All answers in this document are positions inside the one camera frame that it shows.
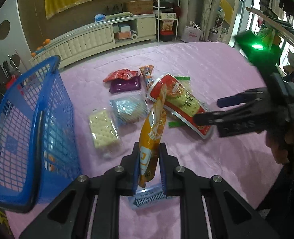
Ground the black bin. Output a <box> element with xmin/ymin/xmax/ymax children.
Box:
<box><xmin>159</xmin><ymin>32</ymin><xmax>174</xmax><ymax>42</ymax></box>

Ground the white shopping bag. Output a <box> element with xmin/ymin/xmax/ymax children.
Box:
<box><xmin>181</xmin><ymin>21</ymin><xmax>203</xmax><ymax>43</ymax></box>

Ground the blue plastic mesh basket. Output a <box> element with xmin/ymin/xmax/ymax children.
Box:
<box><xmin>0</xmin><ymin>55</ymin><xmax>83</xmax><ymax>214</ymax></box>

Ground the brown cardboard box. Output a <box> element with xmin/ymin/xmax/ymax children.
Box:
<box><xmin>126</xmin><ymin>0</ymin><xmax>154</xmax><ymax>15</ymax></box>

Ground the silver blue snack packet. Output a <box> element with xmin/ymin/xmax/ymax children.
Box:
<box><xmin>110</xmin><ymin>96</ymin><xmax>150</xmax><ymax>126</ymax></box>

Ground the orange cartoon stick packet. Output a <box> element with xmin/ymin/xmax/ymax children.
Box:
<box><xmin>139</xmin><ymin>65</ymin><xmax>154</xmax><ymax>92</ymax></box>

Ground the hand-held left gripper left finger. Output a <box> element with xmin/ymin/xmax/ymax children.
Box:
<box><xmin>19</xmin><ymin>142</ymin><xmax>141</xmax><ymax>239</ymax></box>

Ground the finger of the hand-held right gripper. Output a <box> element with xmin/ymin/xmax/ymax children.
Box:
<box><xmin>217</xmin><ymin>88</ymin><xmax>269</xmax><ymax>108</ymax></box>
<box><xmin>193</xmin><ymin>100</ymin><xmax>272</xmax><ymax>126</ymax></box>

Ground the clear green-edged snack packet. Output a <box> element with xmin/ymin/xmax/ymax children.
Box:
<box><xmin>168</xmin><ymin>76</ymin><xmax>192</xmax><ymax>128</ymax></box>

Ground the white panel with round holes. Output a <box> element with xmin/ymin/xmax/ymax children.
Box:
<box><xmin>0</xmin><ymin>0</ymin><xmax>32</xmax><ymax>78</ymax></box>

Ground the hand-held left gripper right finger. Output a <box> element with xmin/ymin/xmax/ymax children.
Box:
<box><xmin>158</xmin><ymin>142</ymin><xmax>280</xmax><ymax>239</ymax></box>

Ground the clear cracker packet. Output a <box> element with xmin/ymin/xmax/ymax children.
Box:
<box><xmin>88</xmin><ymin>107</ymin><xmax>124</xmax><ymax>160</ymax></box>

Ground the teal box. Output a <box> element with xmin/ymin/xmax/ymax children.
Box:
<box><xmin>113</xmin><ymin>25</ymin><xmax>131</xmax><ymax>33</ymax></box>

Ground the yellow panel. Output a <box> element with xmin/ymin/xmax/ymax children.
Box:
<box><xmin>220</xmin><ymin>0</ymin><xmax>233</xmax><ymax>24</ymax></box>

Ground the pink quilted blanket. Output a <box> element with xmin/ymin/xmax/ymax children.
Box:
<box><xmin>5</xmin><ymin>41</ymin><xmax>287</xmax><ymax>239</ymax></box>

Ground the patterned curtain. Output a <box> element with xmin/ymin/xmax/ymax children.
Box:
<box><xmin>202</xmin><ymin>0</ymin><xmax>227</xmax><ymax>40</ymax></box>

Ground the white padded low cabinet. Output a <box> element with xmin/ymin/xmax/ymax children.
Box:
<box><xmin>29</xmin><ymin>14</ymin><xmax>156</xmax><ymax>69</ymax></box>

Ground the large red snack packet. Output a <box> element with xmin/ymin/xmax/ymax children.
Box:
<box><xmin>146</xmin><ymin>74</ymin><xmax>212</xmax><ymax>140</ymax></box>

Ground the white wire shelf rack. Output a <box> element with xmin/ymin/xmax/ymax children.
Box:
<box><xmin>157</xmin><ymin>0</ymin><xmax>181</xmax><ymax>43</ymax></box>

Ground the green folded cloth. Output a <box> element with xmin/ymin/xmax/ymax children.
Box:
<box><xmin>106</xmin><ymin>12</ymin><xmax>132</xmax><ymax>20</ymax></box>

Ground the orange yellow snack packet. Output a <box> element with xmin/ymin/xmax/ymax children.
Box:
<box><xmin>138</xmin><ymin>83</ymin><xmax>168</xmax><ymax>188</ymax></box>

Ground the purple snack packet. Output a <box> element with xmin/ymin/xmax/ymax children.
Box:
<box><xmin>109</xmin><ymin>76</ymin><xmax>142</xmax><ymax>94</ymax></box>

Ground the person's right hand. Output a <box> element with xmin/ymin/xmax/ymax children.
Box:
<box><xmin>265</xmin><ymin>129</ymin><xmax>290</xmax><ymax>165</ymax></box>

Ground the small red snack packet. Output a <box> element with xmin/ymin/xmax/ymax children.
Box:
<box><xmin>103</xmin><ymin>69</ymin><xmax>139</xmax><ymax>82</ymax></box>

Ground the blue white gum packet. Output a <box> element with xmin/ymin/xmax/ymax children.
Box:
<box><xmin>128</xmin><ymin>184</ymin><xmax>174</xmax><ymax>211</ymax></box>

